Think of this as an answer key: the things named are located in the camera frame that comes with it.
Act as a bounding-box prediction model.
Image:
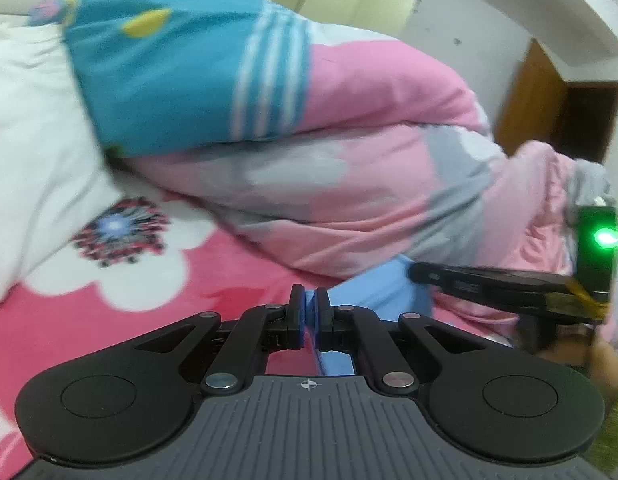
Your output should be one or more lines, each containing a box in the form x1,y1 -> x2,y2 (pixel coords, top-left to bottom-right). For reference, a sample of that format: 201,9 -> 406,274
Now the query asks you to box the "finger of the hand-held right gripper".
409,261 -> 494,307

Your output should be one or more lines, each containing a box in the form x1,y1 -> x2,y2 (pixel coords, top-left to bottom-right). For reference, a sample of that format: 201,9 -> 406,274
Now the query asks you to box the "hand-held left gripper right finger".
314,287 -> 490,396

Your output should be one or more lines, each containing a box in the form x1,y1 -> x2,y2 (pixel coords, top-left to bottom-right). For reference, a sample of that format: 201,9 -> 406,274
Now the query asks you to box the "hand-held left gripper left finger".
134,284 -> 308,396

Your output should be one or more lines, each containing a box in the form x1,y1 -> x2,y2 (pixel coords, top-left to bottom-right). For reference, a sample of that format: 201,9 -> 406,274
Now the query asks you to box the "light blue t-shirt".
311,255 -> 434,377

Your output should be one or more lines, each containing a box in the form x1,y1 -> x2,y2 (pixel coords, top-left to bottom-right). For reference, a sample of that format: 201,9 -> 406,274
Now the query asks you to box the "person's right forearm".
586,392 -> 618,480

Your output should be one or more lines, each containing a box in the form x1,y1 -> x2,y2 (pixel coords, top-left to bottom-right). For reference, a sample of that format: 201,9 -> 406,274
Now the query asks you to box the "person's right hand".
584,330 -> 618,402

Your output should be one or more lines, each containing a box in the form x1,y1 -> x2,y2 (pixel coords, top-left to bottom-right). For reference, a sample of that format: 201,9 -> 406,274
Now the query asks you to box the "pink floral fleece blanket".
0,195 -> 340,480

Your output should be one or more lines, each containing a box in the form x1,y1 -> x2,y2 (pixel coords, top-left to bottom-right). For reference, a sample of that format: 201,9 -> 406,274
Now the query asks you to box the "pink grey teal floral quilt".
29,0 -> 614,341

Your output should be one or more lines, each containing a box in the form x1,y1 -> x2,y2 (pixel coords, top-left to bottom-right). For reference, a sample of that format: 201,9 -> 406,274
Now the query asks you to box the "wooden door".
494,37 -> 618,166

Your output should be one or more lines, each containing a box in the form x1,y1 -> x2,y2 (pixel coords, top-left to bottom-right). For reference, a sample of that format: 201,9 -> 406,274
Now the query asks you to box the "white pillow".
0,12 -> 124,306

